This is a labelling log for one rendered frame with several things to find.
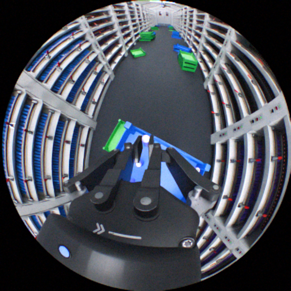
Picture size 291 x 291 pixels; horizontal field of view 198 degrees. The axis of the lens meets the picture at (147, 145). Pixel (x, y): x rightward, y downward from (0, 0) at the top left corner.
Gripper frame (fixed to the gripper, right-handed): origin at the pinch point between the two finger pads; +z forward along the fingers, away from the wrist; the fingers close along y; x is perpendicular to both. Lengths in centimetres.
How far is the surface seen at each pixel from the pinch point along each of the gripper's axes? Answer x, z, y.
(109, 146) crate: -20, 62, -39
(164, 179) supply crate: -16.1, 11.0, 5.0
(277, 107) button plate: 18, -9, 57
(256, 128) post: 5, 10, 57
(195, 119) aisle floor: 2, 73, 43
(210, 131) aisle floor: -8, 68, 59
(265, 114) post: 13, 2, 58
